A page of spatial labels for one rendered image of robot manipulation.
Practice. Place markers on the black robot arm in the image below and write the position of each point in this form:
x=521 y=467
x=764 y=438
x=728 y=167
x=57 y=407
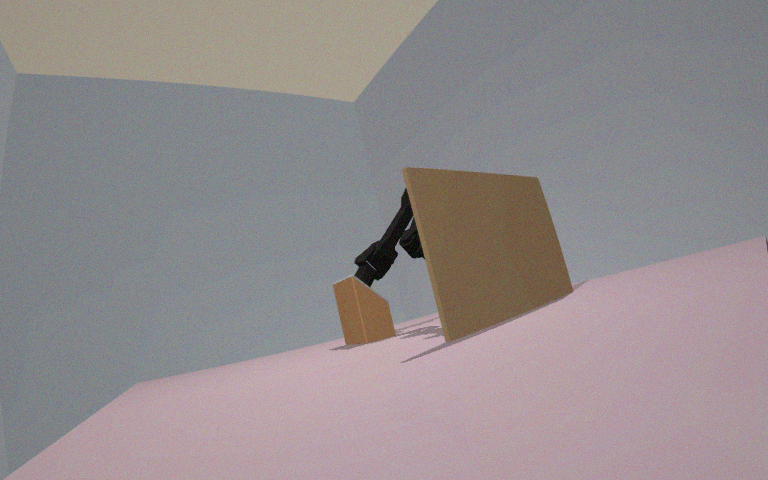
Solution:
x=382 y=254

